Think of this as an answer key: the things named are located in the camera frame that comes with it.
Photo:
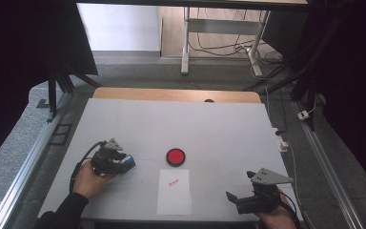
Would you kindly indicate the person's left hand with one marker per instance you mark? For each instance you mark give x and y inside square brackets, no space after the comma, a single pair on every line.
[87,183]

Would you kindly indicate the blue stamp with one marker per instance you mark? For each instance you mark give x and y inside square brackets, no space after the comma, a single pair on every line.
[129,161]

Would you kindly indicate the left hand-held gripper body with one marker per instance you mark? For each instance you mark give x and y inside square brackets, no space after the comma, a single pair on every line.
[106,160]

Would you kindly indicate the white paper sheet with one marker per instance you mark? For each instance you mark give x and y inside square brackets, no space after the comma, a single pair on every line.
[174,197]

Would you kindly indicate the black metal stand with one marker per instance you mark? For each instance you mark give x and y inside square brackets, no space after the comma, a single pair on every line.
[301,79]

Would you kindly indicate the wooden table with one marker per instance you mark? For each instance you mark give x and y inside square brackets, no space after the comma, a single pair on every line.
[158,94]

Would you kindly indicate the dark round table grommet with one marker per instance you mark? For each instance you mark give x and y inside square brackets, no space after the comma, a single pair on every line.
[209,100]

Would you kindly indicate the small white plug box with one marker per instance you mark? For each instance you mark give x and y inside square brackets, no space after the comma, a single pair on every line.
[303,115]

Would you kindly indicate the person's right hand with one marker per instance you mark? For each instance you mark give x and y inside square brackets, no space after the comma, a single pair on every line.
[279,219]

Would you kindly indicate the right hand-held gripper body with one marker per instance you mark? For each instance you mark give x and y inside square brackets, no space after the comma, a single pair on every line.
[262,198]

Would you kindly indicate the white clamp device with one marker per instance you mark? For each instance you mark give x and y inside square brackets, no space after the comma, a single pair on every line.
[281,144]

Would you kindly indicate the round red ink pad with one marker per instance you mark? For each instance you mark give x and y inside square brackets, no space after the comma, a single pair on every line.
[175,157]

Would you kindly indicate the black curtain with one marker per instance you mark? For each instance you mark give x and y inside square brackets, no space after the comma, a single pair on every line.
[19,47]
[349,63]

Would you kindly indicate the black tripod stand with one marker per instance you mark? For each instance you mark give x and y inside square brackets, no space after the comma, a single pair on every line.
[53,92]

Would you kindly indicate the white metal desk frame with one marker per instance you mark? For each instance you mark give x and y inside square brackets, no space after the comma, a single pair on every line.
[186,41]

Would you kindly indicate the aluminium rail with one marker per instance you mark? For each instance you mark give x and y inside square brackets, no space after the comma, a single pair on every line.
[28,165]
[327,168]

